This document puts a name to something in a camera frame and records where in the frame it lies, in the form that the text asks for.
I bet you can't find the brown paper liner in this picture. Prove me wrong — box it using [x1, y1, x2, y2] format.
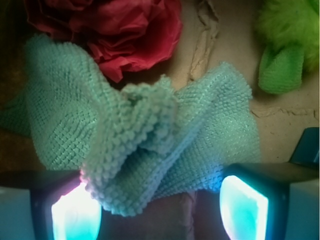
[0, 0, 320, 240]

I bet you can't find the blue rectangular block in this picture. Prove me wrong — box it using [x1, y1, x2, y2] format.
[289, 127, 320, 168]

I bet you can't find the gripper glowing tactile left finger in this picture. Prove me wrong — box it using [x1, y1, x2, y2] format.
[0, 170, 102, 240]

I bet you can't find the red crumpled paper flower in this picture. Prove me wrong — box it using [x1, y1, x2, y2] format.
[24, 0, 183, 83]

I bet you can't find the light blue knitted cloth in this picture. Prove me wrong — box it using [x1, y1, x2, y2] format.
[0, 34, 261, 217]

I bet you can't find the green fluffy plush toy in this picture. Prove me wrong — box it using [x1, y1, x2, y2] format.
[256, 0, 320, 95]

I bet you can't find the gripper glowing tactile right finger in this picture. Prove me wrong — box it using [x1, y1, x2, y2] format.
[219, 162, 320, 240]

